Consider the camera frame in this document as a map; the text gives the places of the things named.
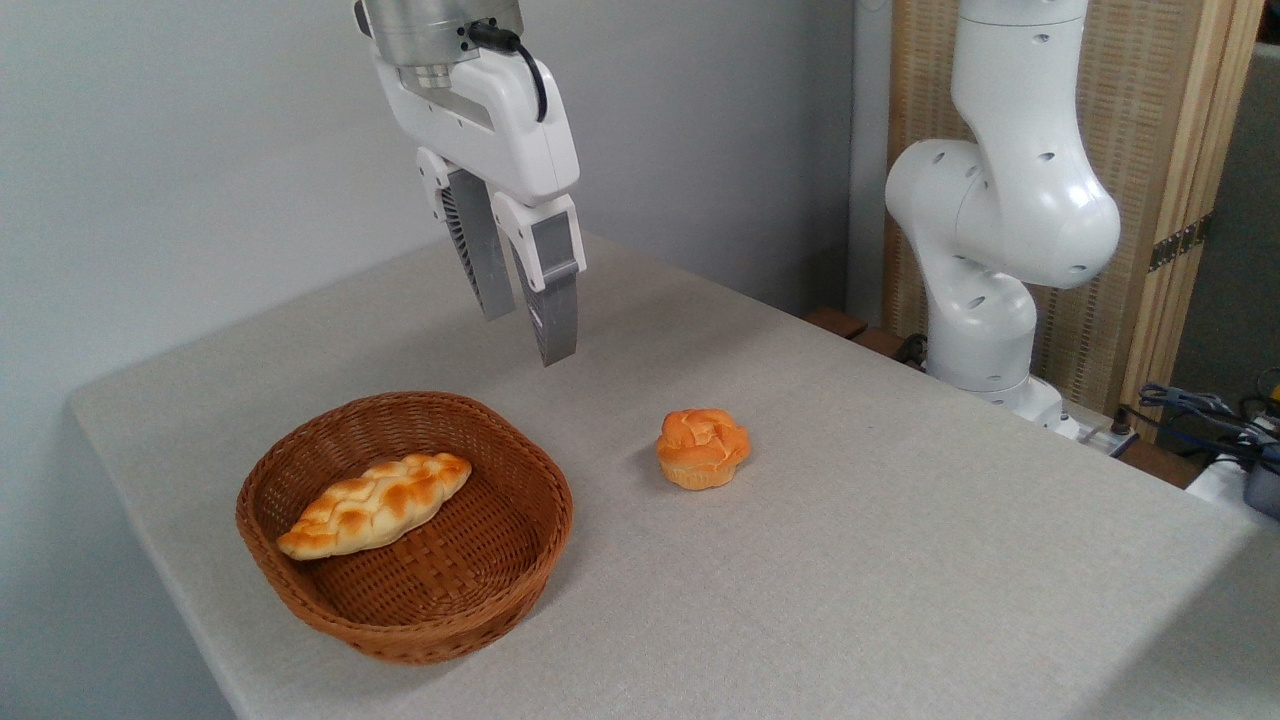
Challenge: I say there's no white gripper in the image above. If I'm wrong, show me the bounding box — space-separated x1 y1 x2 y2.
370 42 588 368

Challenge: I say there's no long braided bread loaf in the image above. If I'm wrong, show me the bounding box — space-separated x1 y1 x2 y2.
276 452 473 562

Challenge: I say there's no round orange muffin bread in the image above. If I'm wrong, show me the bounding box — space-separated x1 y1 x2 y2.
655 408 752 492

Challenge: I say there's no brown woven wicker basket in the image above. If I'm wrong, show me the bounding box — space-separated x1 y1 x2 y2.
236 391 575 667

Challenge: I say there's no silver wrist flange cylinder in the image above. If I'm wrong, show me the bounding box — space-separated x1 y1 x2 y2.
353 0 525 89

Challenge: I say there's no grey tablecloth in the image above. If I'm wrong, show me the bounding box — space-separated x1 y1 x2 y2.
68 235 1280 720

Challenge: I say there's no wooden rattan folding screen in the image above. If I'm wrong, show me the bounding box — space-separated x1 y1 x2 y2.
885 0 1267 442

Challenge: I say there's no dark metal screen hinge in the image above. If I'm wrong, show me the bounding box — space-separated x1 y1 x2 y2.
1147 212 1214 273

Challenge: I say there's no grey plastic box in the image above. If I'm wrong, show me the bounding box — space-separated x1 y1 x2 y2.
1242 458 1280 522

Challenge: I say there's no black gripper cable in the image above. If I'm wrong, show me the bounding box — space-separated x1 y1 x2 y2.
467 19 550 124

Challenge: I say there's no bundle of dark cables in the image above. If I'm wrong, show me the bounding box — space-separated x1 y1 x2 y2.
1118 368 1280 473

